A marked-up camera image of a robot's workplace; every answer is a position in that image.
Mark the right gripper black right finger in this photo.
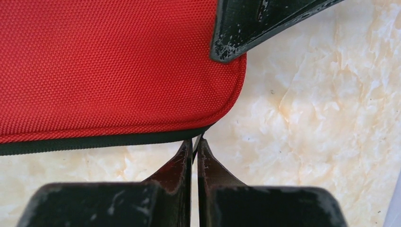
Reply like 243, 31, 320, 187
197, 139, 347, 227

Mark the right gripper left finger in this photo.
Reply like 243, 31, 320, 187
17, 140, 192, 227

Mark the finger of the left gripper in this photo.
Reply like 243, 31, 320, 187
210, 0, 341, 63

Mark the red black medicine kit bag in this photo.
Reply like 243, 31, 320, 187
0, 0, 246, 156

